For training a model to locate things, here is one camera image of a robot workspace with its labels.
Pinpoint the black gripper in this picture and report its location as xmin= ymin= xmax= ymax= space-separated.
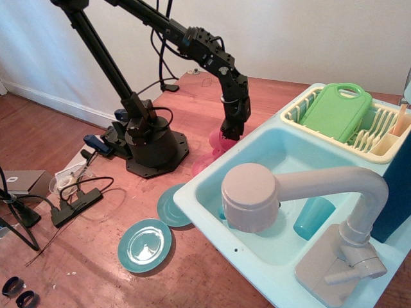
xmin=220 ymin=95 xmax=250 ymax=141

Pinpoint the pink plastic cup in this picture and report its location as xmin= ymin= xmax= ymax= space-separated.
xmin=209 ymin=128 xmax=238 ymax=157

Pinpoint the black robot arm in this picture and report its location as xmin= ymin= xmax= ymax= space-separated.
xmin=43 ymin=1 xmax=253 ymax=113

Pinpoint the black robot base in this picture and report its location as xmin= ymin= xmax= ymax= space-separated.
xmin=101 ymin=99 xmax=189 ymax=179

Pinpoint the teal plate under sink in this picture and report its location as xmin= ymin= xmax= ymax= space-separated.
xmin=157 ymin=183 xmax=191 ymax=228

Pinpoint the teal plastic cup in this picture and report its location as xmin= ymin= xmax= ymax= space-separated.
xmin=293 ymin=196 xmax=336 ymax=241

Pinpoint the light blue toy sink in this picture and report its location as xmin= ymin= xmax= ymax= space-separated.
xmin=173 ymin=83 xmax=411 ymax=308

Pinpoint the pink plastic plate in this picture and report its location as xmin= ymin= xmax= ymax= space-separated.
xmin=191 ymin=151 xmax=223 ymax=176

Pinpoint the grey toy faucet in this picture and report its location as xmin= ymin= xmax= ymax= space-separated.
xmin=221 ymin=163 xmax=389 ymax=307

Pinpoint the green cutting board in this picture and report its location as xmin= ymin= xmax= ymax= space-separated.
xmin=299 ymin=83 xmax=372 ymax=143

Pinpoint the blue clamp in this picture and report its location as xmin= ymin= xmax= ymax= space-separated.
xmin=83 ymin=135 xmax=112 ymax=156

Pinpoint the cream dish rack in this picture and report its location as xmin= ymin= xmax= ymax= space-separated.
xmin=280 ymin=83 xmax=410 ymax=164

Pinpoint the teal plate front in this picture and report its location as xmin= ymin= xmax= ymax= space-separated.
xmin=118 ymin=218 xmax=172 ymax=273

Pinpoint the clear plastic bag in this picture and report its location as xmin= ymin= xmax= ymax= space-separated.
xmin=49 ymin=163 xmax=94 ymax=197

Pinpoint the orange plastic utensil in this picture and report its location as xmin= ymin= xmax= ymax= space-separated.
xmin=392 ymin=103 xmax=407 ymax=136

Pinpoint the black usb hub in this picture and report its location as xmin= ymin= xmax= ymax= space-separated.
xmin=51 ymin=188 xmax=103 ymax=228

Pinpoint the dark blue box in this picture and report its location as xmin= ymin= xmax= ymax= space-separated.
xmin=371 ymin=133 xmax=410 ymax=243

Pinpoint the grey cardboard box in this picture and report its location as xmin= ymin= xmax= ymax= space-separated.
xmin=4 ymin=170 xmax=52 ymax=203

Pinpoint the black hanging cable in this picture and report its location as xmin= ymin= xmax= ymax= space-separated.
xmin=149 ymin=0 xmax=180 ymax=93

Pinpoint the black velcro strap right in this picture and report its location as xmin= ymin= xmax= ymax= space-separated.
xmin=15 ymin=290 xmax=40 ymax=308

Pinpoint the black velcro strap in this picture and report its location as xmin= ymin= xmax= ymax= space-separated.
xmin=15 ymin=290 xmax=40 ymax=308
xmin=1 ymin=277 xmax=25 ymax=298

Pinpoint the black velcro strap left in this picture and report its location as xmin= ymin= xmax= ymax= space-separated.
xmin=1 ymin=277 xmax=25 ymax=298

